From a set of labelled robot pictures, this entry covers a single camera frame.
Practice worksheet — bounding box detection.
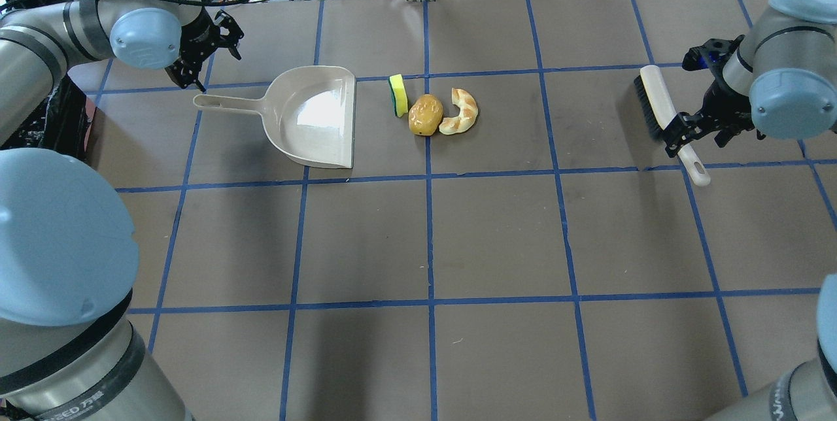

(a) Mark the beige plastic dustpan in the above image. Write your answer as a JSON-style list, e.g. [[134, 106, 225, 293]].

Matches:
[[192, 65, 356, 169]]

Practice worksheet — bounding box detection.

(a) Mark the black bag lined bin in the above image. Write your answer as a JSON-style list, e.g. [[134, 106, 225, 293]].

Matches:
[[29, 75, 92, 161]]

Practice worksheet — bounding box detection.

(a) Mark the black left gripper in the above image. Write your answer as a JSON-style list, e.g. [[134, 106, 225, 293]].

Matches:
[[165, 10, 243, 93]]

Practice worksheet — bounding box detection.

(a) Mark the croissant bread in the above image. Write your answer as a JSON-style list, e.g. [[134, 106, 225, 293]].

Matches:
[[437, 88, 479, 135]]

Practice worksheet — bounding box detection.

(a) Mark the beige hand brush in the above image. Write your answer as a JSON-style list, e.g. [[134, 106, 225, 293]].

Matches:
[[634, 65, 711, 188]]

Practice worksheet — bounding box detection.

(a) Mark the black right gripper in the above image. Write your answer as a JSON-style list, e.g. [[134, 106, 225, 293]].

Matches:
[[663, 80, 755, 161]]

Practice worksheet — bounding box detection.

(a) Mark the brown potato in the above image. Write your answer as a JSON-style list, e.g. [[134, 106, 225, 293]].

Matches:
[[407, 93, 443, 136]]

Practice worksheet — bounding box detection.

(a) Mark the yellow green sponge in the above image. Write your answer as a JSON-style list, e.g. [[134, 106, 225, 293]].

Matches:
[[388, 75, 409, 118]]

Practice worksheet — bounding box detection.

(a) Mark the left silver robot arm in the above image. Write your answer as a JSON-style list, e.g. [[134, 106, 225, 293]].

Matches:
[[2, 0, 242, 420]]

